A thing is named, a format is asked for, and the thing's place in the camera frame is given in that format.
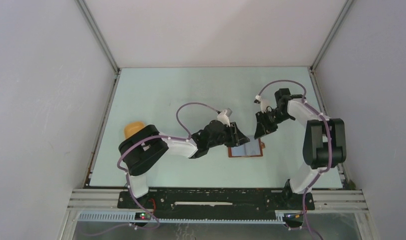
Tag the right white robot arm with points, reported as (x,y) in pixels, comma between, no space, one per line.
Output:
(324,145)

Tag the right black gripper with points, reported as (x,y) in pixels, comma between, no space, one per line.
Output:
(263,126)

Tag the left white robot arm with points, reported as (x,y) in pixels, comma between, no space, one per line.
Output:
(144,145)

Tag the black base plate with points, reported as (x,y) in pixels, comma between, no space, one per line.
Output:
(218,203)

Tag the white cable duct strip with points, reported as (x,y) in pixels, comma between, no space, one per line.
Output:
(130,217)

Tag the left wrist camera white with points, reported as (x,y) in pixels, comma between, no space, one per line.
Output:
(223,116)

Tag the brown leather card holder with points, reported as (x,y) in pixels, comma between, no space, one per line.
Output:
(252,149)

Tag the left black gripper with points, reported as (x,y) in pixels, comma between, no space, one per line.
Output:
(236,137)

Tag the orange plastic card tray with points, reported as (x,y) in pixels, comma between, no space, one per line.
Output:
(133,128)

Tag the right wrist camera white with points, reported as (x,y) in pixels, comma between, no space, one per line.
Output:
(263,103)

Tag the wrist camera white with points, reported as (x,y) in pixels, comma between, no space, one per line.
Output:
(263,103)
(223,116)

